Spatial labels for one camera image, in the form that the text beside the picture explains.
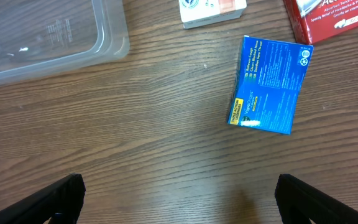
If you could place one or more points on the white Hansaplast plaster box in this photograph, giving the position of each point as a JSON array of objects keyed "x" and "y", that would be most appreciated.
[{"x": 197, "y": 13}]

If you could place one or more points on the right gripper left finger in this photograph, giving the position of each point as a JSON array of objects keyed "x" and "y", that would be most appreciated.
[{"x": 60, "y": 202}]

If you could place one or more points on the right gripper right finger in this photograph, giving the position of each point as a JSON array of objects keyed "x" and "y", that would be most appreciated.
[{"x": 299, "y": 202}]

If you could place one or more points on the blue VapoDrops lozenge box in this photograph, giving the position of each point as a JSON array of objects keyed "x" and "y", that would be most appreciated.
[{"x": 269, "y": 77}]

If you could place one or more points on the red Panadol box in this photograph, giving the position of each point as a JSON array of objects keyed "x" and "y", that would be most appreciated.
[{"x": 316, "y": 20}]

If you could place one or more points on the clear plastic container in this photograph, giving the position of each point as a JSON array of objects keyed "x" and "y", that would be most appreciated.
[{"x": 42, "y": 37}]

